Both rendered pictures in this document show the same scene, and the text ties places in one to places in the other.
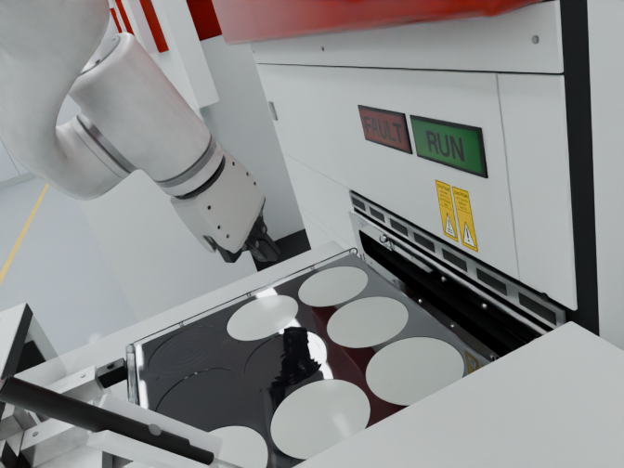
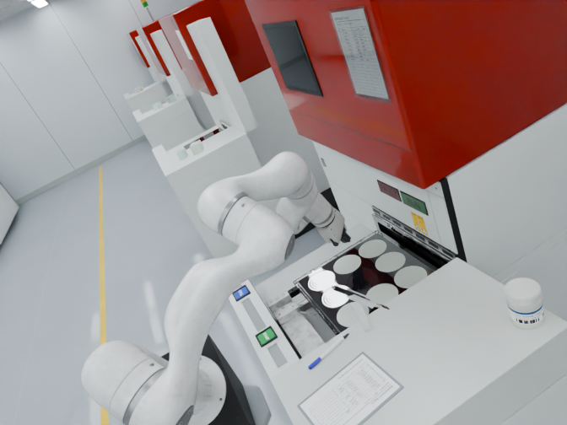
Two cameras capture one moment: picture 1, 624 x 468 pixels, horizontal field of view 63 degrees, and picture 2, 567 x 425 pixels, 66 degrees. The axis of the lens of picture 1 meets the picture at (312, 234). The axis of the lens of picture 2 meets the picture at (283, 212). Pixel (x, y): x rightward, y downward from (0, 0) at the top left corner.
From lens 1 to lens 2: 0.88 m
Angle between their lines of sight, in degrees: 5
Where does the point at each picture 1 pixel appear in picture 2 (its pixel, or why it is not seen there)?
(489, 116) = (426, 200)
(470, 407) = (429, 284)
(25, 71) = (299, 209)
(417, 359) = (411, 273)
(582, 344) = (459, 264)
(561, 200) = (448, 225)
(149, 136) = (316, 212)
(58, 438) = (288, 314)
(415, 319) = (408, 260)
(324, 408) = (382, 292)
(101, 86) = not seen: hidden behind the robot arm
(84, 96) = not seen: hidden behind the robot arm
